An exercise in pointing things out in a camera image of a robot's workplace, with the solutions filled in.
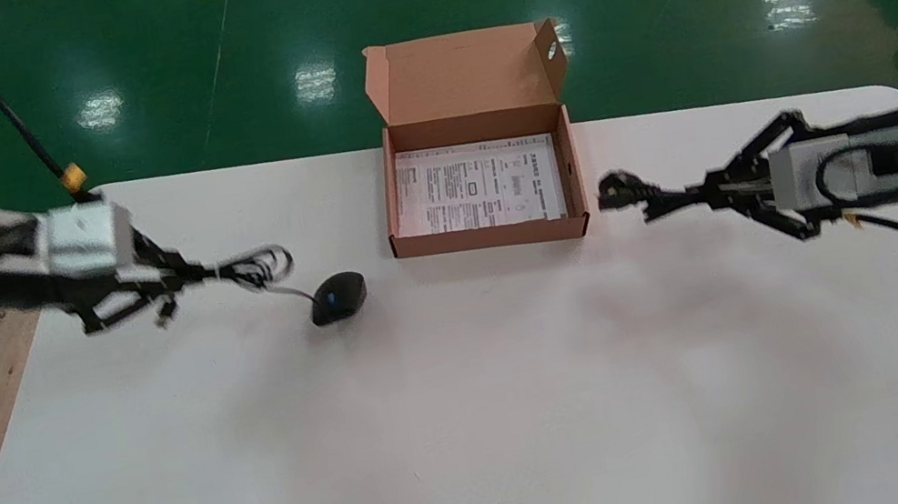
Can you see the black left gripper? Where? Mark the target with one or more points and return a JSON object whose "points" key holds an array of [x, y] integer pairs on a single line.
{"points": [[113, 283]]}

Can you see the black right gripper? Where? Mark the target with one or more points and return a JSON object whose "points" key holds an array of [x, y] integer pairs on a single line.
{"points": [[747, 188]]}

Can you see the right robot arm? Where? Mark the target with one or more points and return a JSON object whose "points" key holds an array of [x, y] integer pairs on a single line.
{"points": [[796, 177]]}

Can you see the open brown cardboard box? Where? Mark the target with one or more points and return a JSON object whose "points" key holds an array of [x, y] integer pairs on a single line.
{"points": [[464, 74]]}

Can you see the printed paper instruction sheet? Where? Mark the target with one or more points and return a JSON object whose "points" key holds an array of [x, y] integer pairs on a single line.
{"points": [[475, 187]]}

